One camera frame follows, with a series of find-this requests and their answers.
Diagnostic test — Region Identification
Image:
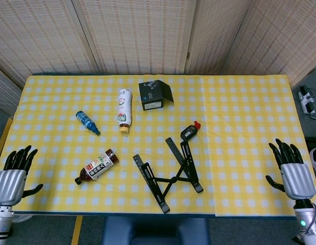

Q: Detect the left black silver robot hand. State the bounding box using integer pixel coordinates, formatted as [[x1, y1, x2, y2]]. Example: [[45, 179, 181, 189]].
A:
[[0, 145, 44, 206]]

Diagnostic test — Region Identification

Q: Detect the small black bottle red cap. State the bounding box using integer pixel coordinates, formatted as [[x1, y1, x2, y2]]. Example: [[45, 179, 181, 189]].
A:
[[180, 120, 201, 141]]

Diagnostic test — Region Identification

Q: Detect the small blue bottle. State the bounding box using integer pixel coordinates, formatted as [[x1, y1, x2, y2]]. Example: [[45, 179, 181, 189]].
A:
[[75, 110, 101, 135]]

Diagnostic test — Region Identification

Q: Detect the white power strip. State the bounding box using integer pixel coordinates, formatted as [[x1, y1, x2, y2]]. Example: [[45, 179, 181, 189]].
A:
[[297, 86, 316, 115]]

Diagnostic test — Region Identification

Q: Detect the blue chair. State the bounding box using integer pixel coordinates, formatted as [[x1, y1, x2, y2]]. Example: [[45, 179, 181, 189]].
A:
[[102, 216, 211, 245]]

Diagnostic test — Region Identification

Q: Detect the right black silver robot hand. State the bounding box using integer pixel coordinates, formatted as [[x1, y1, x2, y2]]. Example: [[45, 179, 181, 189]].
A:
[[265, 138, 316, 201]]

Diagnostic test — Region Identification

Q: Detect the black cardboard box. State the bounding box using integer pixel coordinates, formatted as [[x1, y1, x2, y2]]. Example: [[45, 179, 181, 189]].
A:
[[138, 79, 175, 111]]

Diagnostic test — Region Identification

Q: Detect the woven folding screen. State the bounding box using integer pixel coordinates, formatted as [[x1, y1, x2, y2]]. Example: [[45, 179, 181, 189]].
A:
[[0, 0, 316, 115]]

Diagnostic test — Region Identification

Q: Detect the black folding laptop stand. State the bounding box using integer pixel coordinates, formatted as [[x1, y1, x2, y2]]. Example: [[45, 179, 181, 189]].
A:
[[133, 137, 204, 214]]

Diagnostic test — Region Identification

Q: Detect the brown tea bottle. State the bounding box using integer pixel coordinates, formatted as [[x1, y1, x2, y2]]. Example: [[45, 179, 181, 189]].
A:
[[74, 149, 120, 185]]

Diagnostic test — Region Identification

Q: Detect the white drink bottle yellow cap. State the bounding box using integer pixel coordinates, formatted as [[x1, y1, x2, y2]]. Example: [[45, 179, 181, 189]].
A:
[[117, 88, 133, 134]]

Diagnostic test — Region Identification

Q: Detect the yellow wooden plank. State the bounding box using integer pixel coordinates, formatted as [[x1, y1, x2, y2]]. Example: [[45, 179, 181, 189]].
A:
[[0, 117, 13, 158]]

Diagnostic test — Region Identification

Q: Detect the yellow white checkered tablecloth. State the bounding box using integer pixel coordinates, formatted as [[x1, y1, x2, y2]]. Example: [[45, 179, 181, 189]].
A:
[[0, 75, 316, 217]]

